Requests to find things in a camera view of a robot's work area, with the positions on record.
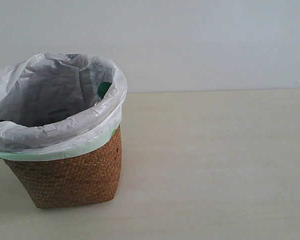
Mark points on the green label plastic water bottle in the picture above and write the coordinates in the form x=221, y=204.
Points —
x=103, y=89

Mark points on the woven wicker trash basket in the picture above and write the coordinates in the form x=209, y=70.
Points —
x=91, y=178

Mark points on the white and green bin liner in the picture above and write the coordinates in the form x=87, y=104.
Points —
x=50, y=108

